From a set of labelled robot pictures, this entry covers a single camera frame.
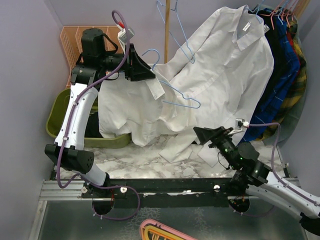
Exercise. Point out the light blue wire hanger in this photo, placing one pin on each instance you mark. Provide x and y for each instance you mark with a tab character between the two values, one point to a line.
171	87

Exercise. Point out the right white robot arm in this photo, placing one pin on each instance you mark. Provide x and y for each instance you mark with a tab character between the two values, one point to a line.
256	178

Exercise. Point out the hanging white shirt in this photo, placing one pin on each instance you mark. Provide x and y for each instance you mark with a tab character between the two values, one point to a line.
225	65

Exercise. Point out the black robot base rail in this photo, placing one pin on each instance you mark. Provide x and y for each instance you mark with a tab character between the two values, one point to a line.
167	192

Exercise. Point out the orange file organizer rack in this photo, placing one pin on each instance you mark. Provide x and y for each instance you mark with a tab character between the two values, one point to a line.
70	37

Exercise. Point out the black garment in basket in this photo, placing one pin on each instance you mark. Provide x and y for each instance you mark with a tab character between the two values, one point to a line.
92	127

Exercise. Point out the yellow plaid hanging shirt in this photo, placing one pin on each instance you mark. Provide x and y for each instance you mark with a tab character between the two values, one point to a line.
296	92

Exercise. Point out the blue hanger holding shirt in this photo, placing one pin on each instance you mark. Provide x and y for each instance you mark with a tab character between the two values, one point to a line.
256	10

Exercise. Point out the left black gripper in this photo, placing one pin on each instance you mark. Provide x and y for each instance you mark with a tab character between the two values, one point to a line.
139	69

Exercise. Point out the blue plaid hanging shirt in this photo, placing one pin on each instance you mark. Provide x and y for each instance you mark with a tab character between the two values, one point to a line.
277	106

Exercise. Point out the white shirt being hung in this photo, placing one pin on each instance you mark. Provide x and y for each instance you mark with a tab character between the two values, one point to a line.
137	108

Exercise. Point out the wooden pole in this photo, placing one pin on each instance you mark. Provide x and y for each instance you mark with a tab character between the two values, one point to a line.
167	29

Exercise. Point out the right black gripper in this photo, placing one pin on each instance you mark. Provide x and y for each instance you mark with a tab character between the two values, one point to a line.
204	134

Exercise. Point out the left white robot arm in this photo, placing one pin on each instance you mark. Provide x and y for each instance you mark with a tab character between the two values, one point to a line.
94	65

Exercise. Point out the orange hangers on rack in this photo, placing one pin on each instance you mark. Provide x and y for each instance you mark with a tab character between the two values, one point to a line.
287	11

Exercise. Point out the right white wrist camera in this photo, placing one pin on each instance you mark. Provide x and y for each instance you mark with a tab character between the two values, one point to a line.
241	125

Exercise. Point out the black hanging garment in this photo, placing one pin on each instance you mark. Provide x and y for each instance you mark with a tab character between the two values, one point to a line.
280	65

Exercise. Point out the pink plastic hanger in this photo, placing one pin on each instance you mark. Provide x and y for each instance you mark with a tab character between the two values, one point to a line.
151	229

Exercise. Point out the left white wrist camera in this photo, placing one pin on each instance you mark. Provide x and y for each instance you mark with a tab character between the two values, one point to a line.
123	35

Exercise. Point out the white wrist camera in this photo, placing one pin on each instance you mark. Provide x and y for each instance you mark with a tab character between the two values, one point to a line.
123	35
241	125

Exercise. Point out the green plastic basket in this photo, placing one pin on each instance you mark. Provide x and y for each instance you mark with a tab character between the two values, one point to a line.
56	118

